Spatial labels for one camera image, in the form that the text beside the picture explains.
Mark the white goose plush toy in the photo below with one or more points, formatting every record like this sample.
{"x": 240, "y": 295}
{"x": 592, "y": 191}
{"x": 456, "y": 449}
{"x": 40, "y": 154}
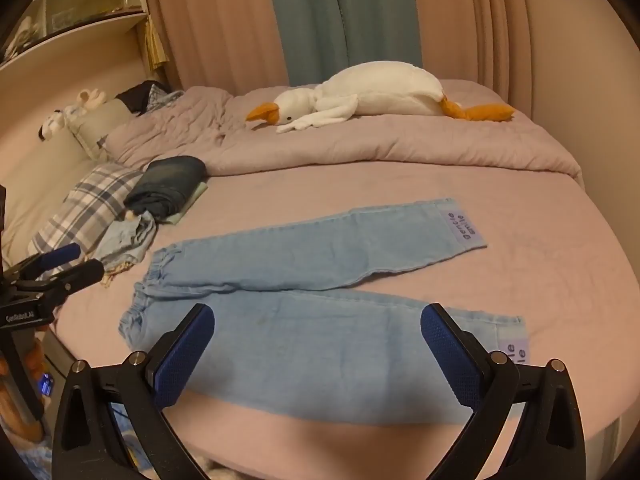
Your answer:
{"x": 380, "y": 90}

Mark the pink curtain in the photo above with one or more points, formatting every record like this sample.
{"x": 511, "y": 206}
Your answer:
{"x": 215, "y": 20}
{"x": 470, "y": 15}

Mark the blue checked shirt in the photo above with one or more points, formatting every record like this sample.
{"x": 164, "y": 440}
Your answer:
{"x": 162, "y": 97}

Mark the light blue denim pants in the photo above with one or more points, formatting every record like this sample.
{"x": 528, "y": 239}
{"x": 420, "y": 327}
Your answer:
{"x": 300, "y": 340}

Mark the person's left hand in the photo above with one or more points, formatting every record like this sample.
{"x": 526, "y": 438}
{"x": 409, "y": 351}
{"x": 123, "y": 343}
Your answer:
{"x": 12, "y": 412}

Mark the small white plush toy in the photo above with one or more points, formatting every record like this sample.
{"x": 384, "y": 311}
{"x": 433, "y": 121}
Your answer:
{"x": 67, "y": 115}

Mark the crumpled light blue garment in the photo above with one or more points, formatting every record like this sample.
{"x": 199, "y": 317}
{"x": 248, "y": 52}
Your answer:
{"x": 127, "y": 237}

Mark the bed with pink sheet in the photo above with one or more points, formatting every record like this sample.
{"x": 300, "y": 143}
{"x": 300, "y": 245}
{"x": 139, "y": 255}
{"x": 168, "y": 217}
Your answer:
{"x": 500, "y": 200}

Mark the pink quilt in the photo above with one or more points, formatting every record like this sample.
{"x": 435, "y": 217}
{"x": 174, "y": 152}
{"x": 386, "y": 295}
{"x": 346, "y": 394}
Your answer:
{"x": 350, "y": 145}

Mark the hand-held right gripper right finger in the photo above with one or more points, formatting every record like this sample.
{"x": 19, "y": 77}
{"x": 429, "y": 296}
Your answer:
{"x": 450, "y": 355}

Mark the beige padded headboard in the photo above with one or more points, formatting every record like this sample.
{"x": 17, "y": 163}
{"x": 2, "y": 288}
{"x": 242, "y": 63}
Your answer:
{"x": 30, "y": 180}

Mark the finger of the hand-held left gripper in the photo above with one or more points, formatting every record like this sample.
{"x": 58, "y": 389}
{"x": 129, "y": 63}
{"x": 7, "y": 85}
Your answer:
{"x": 82, "y": 272}
{"x": 60, "y": 255}

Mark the teal curtain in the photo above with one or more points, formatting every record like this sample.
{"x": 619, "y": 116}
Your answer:
{"x": 340, "y": 15}

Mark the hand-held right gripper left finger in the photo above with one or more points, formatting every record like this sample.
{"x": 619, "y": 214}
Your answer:
{"x": 182, "y": 355}

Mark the black garment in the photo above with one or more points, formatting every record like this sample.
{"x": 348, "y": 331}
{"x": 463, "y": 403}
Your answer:
{"x": 135, "y": 96}

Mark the white pillow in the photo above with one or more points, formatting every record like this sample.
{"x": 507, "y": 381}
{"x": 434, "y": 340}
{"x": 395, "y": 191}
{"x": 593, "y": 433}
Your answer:
{"x": 102, "y": 120}

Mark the plaid pillow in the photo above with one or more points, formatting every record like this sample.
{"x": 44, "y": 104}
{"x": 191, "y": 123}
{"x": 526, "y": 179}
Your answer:
{"x": 85, "y": 200}

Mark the white shelf unit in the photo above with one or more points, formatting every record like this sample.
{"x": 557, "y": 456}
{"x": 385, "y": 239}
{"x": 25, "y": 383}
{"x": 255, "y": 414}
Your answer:
{"x": 75, "y": 45}

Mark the folded dark blue jeans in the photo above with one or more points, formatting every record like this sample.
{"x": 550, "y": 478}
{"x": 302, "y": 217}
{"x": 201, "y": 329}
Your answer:
{"x": 167, "y": 182}

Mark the folded light green cloth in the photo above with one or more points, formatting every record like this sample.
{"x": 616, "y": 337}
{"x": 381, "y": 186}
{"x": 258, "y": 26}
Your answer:
{"x": 194, "y": 201}

